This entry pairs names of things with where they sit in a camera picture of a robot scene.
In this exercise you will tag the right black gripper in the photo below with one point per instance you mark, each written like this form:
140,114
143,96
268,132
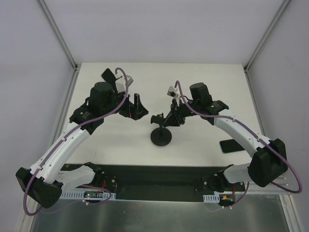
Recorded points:
174,116

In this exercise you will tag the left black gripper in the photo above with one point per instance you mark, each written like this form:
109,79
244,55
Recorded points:
129,106

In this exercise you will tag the black round-base clamp phone stand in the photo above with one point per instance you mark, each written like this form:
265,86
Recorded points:
160,136

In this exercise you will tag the black smartphone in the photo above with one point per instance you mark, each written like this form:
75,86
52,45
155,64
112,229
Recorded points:
230,146
108,76

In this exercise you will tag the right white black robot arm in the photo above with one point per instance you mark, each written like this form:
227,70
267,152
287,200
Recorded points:
268,157

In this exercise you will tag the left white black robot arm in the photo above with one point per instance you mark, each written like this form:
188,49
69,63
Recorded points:
43,181

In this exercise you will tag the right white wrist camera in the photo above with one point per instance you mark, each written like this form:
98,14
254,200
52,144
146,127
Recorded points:
173,92

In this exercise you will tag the right white slotted cable duct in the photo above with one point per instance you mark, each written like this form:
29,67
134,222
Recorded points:
214,198

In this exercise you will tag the white slotted cable duct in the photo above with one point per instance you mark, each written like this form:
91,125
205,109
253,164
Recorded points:
87,195
214,198

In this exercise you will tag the right aluminium frame post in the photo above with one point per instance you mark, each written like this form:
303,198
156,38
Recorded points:
267,33

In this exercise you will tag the aluminium frame post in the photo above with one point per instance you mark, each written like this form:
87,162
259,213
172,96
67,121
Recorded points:
57,33
267,33

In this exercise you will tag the left white slotted cable duct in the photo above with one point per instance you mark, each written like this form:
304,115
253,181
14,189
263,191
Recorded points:
87,195

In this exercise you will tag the left aluminium frame post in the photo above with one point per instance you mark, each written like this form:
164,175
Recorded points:
57,33

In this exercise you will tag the front aluminium rail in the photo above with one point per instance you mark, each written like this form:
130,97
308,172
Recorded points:
282,181

